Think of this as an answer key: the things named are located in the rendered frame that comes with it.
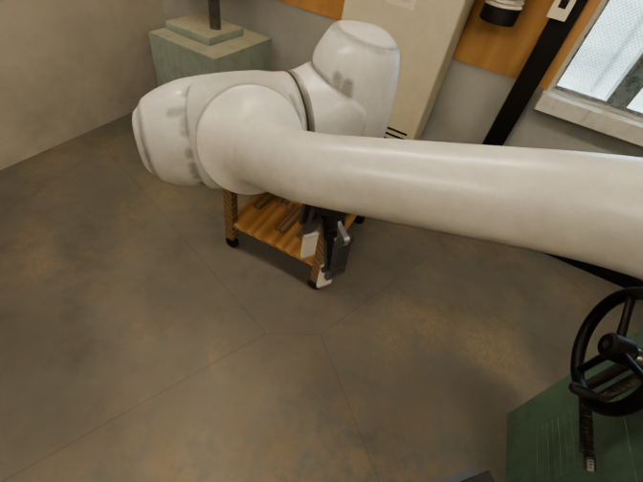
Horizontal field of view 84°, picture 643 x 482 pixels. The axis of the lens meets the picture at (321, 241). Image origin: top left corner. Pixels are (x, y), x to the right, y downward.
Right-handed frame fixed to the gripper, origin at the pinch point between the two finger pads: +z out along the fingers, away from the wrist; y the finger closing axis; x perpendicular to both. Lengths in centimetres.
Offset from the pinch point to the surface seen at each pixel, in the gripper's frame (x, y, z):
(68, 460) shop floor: 72, 11, 88
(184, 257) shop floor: 20, 83, 95
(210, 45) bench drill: -22, 161, 30
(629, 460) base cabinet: -58, -60, 33
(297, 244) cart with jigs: -29, 59, 78
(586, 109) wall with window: -161, 42, 17
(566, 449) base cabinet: -63, -55, 55
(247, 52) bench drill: -41, 159, 34
